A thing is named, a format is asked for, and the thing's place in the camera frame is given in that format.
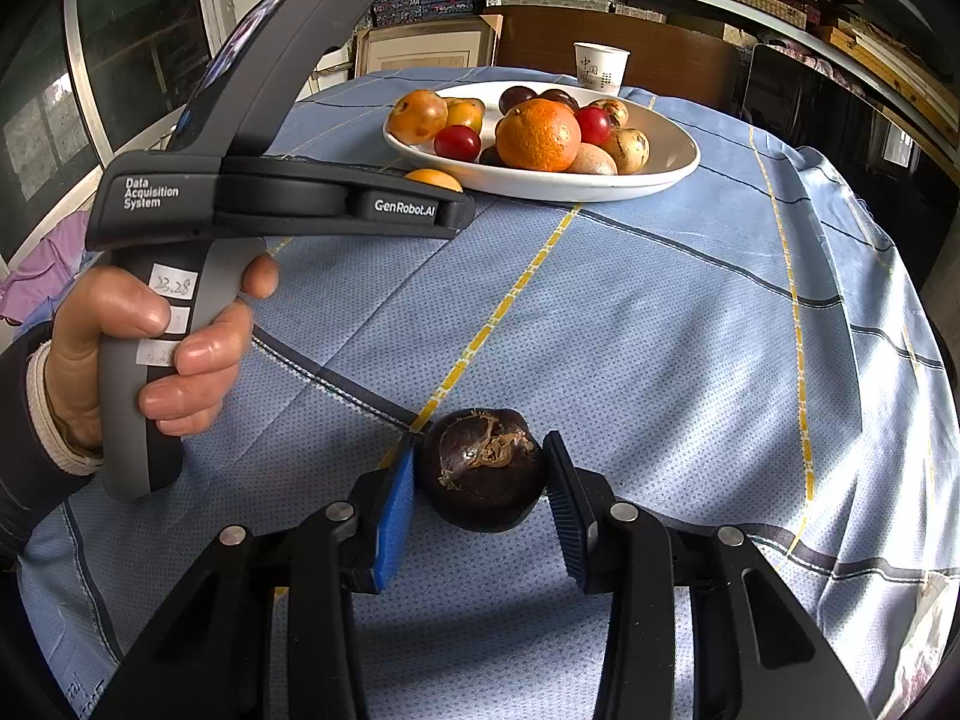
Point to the person's left forearm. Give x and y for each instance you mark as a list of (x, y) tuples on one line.
[(30, 495)]

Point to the large purple plum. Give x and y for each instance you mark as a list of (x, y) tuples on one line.
[(517, 97)]

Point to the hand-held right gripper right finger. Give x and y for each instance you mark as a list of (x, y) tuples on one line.
[(566, 517)]

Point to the white plate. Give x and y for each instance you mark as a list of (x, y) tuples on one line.
[(660, 157)]

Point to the light wooden framed panel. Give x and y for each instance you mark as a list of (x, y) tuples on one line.
[(420, 49)]

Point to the cherry tomato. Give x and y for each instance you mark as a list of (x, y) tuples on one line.
[(592, 125), (457, 142)]

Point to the person's left hand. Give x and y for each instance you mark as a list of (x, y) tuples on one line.
[(217, 345)]

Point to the brown wooden board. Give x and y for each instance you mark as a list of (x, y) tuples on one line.
[(540, 37)]

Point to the blue checked tablecloth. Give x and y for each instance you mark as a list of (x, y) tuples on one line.
[(637, 352)]

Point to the blemished small orange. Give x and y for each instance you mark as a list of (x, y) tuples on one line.
[(630, 150), (417, 116)]

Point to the large mandarin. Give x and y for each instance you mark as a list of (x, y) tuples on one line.
[(538, 133)]

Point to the dark purple plum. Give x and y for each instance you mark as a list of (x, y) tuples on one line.
[(559, 97)]

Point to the crumpled white tissue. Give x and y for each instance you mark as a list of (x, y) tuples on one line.
[(926, 637)]

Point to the white paper cup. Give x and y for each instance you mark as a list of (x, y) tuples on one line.
[(600, 64)]

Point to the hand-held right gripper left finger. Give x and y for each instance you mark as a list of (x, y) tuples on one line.
[(397, 510)]

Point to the pink cloth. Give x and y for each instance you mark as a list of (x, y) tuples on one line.
[(52, 255)]

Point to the dark framed window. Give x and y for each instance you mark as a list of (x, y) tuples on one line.
[(127, 67)]

